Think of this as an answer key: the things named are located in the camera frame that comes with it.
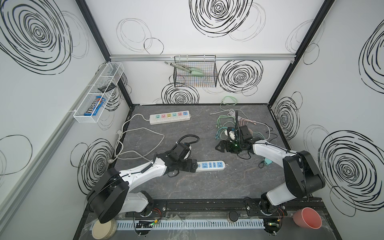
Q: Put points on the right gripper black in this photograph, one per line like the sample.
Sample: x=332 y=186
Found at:
x=225 y=146

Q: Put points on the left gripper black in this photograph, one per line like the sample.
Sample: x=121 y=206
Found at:
x=192 y=165

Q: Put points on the small blue white power strip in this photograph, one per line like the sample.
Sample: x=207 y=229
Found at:
x=211 y=166

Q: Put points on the large multicolour power strip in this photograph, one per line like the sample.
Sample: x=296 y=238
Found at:
x=172 y=117

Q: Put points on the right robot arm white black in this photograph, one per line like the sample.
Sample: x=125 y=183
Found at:
x=302 y=175

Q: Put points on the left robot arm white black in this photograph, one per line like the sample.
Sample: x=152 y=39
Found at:
x=112 y=195

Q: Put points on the teal charger plug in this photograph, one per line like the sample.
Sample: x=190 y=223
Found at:
x=266 y=162

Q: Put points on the black round knob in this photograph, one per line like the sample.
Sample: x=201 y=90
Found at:
x=233 y=217

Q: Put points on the green kitchen tongs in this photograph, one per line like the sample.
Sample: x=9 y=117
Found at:
x=192 y=71

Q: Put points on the round beige lid container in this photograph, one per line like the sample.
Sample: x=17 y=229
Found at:
x=104 y=231

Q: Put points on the blue candy packet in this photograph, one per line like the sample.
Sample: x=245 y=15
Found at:
x=95 y=106

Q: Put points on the black remote control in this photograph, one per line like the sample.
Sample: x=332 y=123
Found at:
x=107 y=88

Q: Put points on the pink plastic cup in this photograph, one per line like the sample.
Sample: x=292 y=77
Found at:
x=307 y=218

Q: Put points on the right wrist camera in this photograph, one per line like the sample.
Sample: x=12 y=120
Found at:
x=232 y=134

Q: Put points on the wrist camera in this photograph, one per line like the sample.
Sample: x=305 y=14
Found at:
x=181 y=151
x=232 y=134

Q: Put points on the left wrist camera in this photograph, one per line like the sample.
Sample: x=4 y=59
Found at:
x=181 y=151

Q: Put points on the black front rail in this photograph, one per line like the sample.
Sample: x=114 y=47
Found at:
x=159 y=208

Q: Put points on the white slotted cable duct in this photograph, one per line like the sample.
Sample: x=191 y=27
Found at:
x=215 y=224

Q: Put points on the black wire basket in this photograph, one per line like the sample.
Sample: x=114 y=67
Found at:
x=206 y=63

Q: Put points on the white wire shelf basket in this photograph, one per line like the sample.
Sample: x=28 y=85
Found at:
x=110 y=72

